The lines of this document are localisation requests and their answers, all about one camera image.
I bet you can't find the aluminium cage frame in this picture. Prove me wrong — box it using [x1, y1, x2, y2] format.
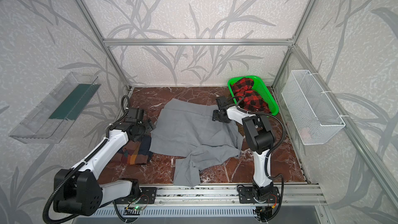
[74, 0, 398, 207]

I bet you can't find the green plastic basket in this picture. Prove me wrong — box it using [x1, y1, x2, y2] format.
[228, 75, 279, 116]

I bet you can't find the folded multicolour plaid shirt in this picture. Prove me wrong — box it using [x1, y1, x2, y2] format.
[118, 135, 153, 166]

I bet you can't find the aluminium front rail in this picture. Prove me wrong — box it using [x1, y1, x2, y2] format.
[90, 184, 327, 207]

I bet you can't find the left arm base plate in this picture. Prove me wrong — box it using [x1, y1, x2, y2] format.
[123, 187, 157, 205]

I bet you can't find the clear acrylic wall shelf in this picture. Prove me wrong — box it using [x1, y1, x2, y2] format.
[9, 72, 101, 144]

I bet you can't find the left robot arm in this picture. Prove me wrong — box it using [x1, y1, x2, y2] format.
[47, 108, 155, 216]

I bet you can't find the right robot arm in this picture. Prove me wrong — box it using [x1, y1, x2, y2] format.
[212, 96, 280, 206]

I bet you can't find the grey long sleeve shirt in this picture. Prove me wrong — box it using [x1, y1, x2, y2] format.
[150, 99, 244, 187]

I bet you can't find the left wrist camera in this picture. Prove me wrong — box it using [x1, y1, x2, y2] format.
[125, 108, 144, 122]

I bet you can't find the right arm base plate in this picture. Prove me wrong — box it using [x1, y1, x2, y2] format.
[236, 185, 280, 205]

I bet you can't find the white wire mesh basket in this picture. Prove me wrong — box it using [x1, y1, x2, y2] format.
[282, 70, 346, 146]

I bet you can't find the red black plaid shirt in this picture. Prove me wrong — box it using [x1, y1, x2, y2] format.
[231, 77, 271, 114]

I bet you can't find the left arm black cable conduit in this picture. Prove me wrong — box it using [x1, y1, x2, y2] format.
[42, 94, 131, 224]

